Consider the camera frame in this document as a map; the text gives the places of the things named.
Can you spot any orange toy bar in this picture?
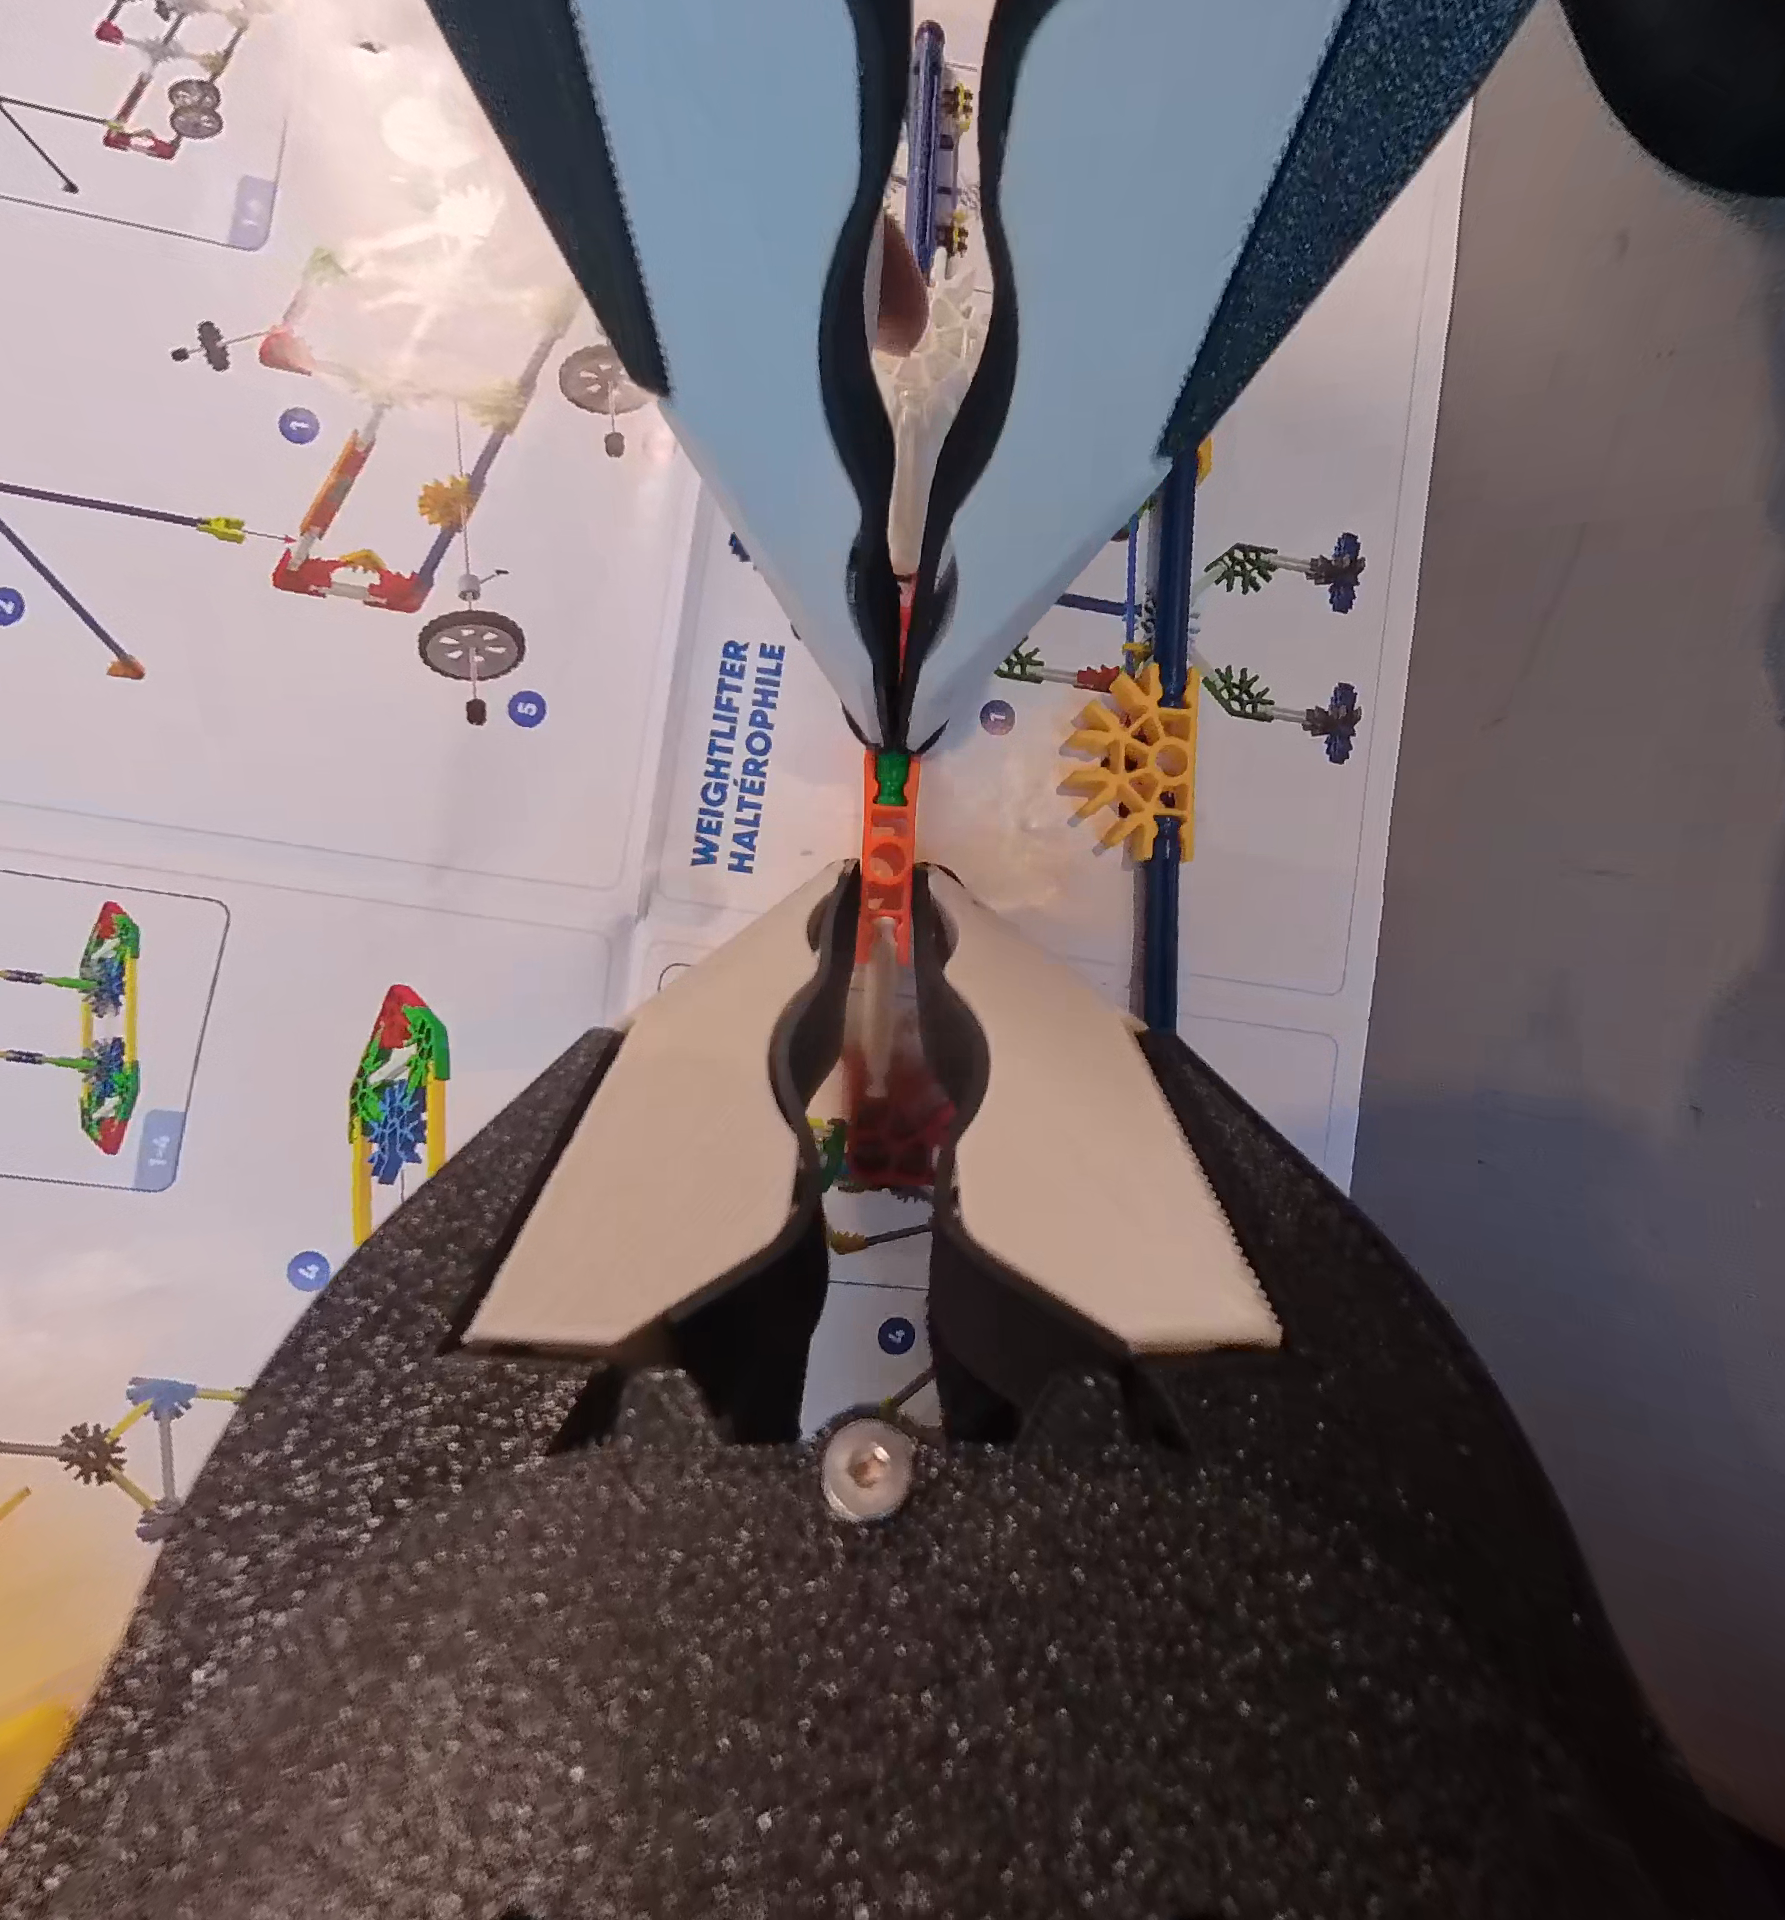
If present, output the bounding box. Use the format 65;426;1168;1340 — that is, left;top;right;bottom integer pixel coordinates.
860;754;930;969

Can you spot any white instruction sheet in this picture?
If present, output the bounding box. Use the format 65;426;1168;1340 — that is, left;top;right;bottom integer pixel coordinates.
0;0;1476;1745

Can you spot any blue toy rod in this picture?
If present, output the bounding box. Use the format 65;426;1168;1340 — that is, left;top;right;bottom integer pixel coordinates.
907;21;970;277
1151;480;1208;677
1140;828;1194;1036

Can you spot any white snowflake connector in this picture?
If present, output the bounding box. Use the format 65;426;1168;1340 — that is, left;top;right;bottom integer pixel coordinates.
876;254;1017;407

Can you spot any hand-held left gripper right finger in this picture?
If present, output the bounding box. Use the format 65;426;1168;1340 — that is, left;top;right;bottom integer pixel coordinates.
909;858;1288;1435

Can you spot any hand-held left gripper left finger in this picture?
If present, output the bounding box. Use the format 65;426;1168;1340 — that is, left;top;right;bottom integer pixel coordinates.
461;858;864;1443

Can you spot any dark rounded object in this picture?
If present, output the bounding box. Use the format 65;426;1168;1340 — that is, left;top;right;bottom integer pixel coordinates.
1562;0;1785;202

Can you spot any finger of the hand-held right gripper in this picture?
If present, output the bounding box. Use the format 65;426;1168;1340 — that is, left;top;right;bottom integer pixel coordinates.
569;0;909;748
907;0;1354;748

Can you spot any red toy connector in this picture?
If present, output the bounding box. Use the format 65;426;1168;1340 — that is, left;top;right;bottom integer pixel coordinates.
840;1055;970;1189

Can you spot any white toy rod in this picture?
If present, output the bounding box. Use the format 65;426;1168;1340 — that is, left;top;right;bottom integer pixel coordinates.
851;959;914;1105
885;380;946;585

